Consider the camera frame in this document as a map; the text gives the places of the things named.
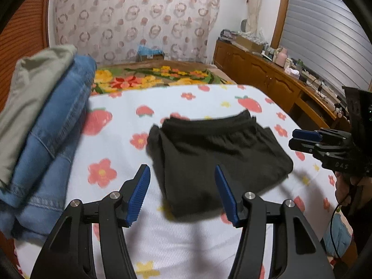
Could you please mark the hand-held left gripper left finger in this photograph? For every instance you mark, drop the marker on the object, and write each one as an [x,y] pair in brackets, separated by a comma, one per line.
[139,194]

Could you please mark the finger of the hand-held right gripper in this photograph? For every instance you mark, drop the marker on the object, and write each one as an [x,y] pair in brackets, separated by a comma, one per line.
[302,146]
[306,135]

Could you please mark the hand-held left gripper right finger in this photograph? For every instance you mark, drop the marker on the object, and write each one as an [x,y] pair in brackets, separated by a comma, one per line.
[226,197]

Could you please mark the black pants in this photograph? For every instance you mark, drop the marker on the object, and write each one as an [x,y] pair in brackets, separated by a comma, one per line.
[209,162]

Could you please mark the grey-green pants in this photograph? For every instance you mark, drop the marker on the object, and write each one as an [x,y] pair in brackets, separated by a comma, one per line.
[29,93]

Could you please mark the person's right hand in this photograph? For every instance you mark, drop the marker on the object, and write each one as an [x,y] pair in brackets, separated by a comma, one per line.
[344,189]

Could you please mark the white power strip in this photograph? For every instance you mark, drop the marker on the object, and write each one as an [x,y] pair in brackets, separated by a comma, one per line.
[319,82]

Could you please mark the white flower print bed sheet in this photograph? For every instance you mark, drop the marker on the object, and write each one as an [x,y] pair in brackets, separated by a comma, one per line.
[174,244]

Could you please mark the pink tissue box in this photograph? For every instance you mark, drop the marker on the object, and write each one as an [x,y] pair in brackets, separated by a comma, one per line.
[292,72]

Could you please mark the wooden cabinet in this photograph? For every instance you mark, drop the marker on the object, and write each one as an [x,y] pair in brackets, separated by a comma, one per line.
[261,72]

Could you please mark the pink bottle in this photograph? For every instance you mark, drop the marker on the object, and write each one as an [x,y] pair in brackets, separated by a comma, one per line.
[281,58]

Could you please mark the blue printed cloth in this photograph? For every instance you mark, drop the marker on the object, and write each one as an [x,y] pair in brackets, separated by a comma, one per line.
[338,235]

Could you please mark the blue jeans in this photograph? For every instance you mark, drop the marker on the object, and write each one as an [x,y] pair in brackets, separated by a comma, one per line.
[52,139]

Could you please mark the open cardboard box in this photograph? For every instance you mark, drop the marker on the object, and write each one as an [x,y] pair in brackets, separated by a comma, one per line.
[247,44]

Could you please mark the grey window blind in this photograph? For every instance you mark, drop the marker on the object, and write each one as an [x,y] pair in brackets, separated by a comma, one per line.
[319,26]

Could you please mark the floral blanket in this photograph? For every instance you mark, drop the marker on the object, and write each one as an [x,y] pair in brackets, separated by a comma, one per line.
[151,78]

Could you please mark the grey round fan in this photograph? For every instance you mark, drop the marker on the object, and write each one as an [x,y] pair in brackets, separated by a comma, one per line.
[245,25]

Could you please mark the cream curtain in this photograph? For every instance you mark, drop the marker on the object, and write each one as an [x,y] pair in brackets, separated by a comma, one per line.
[257,5]

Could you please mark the cardboard box with blue bag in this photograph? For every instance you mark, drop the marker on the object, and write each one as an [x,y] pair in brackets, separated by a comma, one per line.
[149,53]

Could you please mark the circle pattern curtain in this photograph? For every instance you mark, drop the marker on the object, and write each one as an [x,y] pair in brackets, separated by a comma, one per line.
[130,14]

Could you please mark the wooden louvered wardrobe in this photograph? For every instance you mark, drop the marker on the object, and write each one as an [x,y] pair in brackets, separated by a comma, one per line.
[26,35]

